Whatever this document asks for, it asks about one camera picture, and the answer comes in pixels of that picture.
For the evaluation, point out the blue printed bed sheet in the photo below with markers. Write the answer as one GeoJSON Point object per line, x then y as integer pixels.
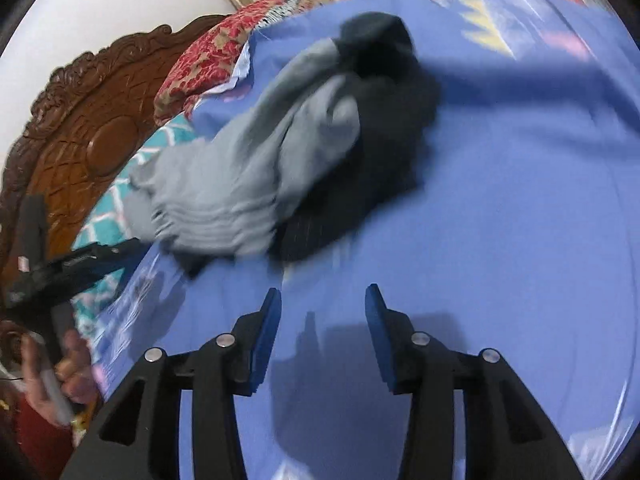
{"type": "Point", "coordinates": [500, 210]}

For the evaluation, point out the red floral quilt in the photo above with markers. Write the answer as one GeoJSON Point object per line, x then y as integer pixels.
{"type": "Point", "coordinates": [210, 55]}

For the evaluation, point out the person's left hand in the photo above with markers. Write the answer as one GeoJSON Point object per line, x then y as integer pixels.
{"type": "Point", "coordinates": [82, 365]}

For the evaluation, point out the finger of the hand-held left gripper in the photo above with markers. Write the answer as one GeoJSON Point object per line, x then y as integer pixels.
{"type": "Point", "coordinates": [100, 262]}

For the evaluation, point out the carved wooden headboard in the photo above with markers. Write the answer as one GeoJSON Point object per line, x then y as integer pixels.
{"type": "Point", "coordinates": [100, 135]}

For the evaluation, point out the teal lattice pillow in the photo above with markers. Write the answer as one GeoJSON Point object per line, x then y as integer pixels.
{"type": "Point", "coordinates": [107, 220]}

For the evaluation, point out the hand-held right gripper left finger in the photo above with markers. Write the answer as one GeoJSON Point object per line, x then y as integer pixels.
{"type": "Point", "coordinates": [265, 340]}

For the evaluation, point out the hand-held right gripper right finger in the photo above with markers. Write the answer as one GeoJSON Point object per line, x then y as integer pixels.
{"type": "Point", "coordinates": [382, 340]}

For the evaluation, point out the dark navy sweatshirt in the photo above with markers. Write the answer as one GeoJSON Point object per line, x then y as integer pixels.
{"type": "Point", "coordinates": [390, 125]}

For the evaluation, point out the grey sweatshirt with striped hem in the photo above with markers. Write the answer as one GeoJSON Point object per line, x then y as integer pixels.
{"type": "Point", "coordinates": [240, 170]}

